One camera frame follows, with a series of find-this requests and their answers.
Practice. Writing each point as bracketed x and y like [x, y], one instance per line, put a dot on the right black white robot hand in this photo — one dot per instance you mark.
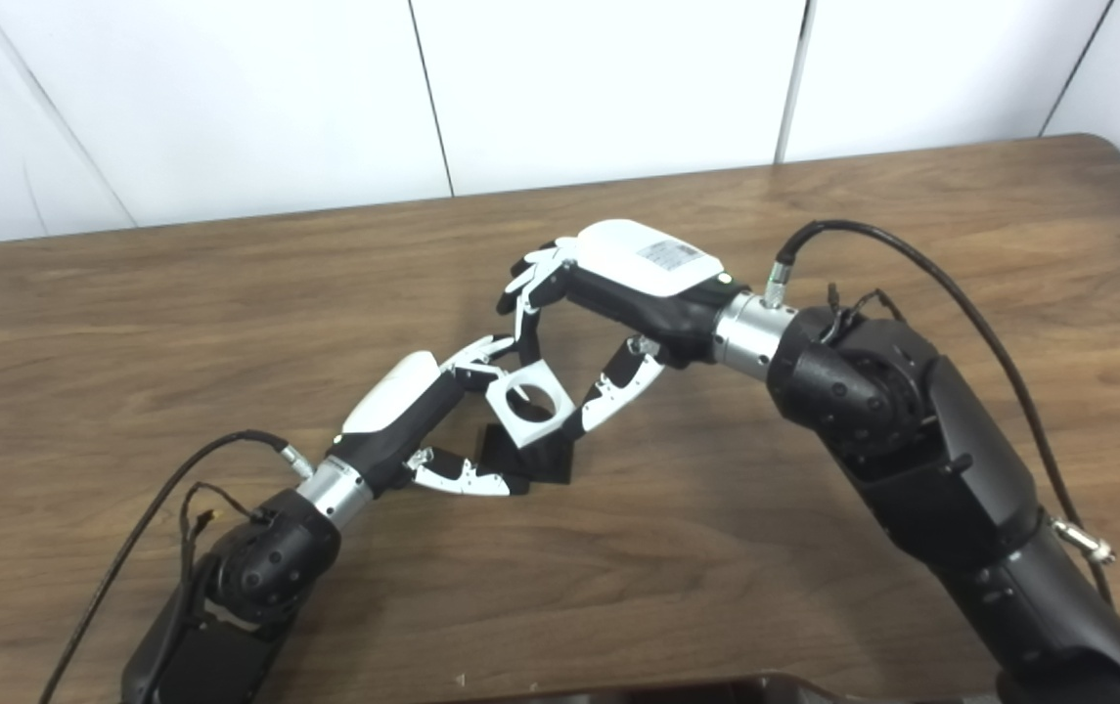
[638, 269]

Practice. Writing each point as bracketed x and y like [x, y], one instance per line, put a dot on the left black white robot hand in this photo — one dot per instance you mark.
[393, 401]

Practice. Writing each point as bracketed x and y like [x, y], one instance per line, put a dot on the white square piece with hole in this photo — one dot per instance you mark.
[530, 430]

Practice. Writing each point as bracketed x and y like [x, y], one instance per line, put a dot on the black peg with square base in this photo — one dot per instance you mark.
[540, 464]

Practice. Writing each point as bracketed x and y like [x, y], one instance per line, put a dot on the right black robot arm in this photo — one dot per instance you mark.
[912, 440]

